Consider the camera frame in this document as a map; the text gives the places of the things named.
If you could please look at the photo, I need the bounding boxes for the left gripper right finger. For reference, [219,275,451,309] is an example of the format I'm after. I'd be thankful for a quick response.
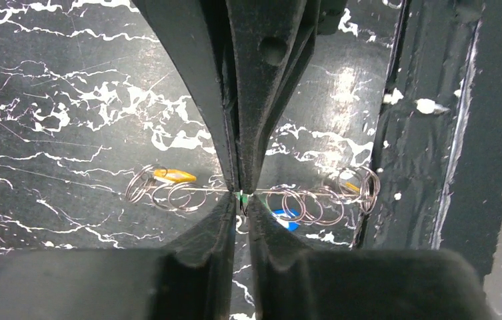
[246,197,494,319]

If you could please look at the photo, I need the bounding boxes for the yellow key tag on table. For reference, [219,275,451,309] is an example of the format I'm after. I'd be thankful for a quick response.
[339,181,361,196]

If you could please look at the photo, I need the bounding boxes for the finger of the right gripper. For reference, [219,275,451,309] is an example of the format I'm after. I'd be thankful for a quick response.
[134,0,240,191]
[226,1,321,194]

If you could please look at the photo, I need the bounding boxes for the blue key tag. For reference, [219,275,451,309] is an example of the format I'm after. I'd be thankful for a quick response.
[272,209,299,231]

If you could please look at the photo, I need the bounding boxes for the silver keyring holder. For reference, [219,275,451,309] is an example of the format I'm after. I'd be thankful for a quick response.
[124,165,381,227]

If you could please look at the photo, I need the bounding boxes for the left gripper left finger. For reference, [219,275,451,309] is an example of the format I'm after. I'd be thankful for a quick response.
[0,194,237,319]

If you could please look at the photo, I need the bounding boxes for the green key tag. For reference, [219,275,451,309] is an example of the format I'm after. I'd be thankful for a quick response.
[238,191,249,217]

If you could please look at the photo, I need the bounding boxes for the yellow key tag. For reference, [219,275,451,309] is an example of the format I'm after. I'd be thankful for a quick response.
[339,181,361,196]
[153,169,197,183]

